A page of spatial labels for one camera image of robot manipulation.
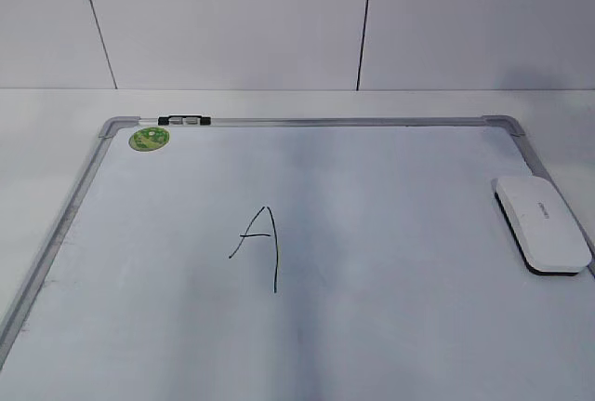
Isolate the round green sticker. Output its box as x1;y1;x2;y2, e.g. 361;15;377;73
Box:
128;127;170;153

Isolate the white board with grey frame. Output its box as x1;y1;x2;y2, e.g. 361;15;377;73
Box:
1;116;594;400

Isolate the black silver hanging clip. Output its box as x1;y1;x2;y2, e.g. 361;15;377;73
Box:
157;115;212;127

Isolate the white board eraser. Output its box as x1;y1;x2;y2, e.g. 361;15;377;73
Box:
492;175;593;276

